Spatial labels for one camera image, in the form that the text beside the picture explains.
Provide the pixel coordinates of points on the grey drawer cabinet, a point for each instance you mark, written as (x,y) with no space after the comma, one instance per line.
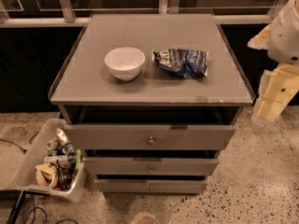
(87,93)

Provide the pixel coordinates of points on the crushed metallic can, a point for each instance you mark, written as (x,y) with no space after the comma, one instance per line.
(61,136)

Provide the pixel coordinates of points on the tan paper cup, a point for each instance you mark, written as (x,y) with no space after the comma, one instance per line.
(46,175)

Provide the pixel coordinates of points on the grey bottom drawer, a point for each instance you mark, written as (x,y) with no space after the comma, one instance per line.
(151,186)

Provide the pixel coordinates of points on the white ceramic bowl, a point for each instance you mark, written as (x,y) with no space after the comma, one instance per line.
(125,63)

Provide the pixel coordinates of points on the grey top drawer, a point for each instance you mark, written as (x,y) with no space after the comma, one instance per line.
(150,137)

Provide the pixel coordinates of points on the grey middle drawer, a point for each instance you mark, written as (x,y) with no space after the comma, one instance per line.
(149,166)

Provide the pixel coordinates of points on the blue crumpled chip bag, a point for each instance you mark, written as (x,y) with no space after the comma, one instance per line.
(186,63)

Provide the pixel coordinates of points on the green packaged snack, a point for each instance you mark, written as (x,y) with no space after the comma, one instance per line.
(78,161)

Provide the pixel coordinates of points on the metal railing frame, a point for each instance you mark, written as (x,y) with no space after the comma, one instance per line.
(55,13)

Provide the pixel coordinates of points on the black pole stand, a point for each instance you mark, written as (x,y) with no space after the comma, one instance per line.
(17,197)

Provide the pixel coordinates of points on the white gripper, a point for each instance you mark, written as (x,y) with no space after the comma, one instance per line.
(285,42)

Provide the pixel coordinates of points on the grey drawer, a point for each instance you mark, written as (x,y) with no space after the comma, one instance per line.
(151,186)
(150,137)
(149,166)

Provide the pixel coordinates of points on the clear plastic bin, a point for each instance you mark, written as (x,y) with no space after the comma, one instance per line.
(25,176)

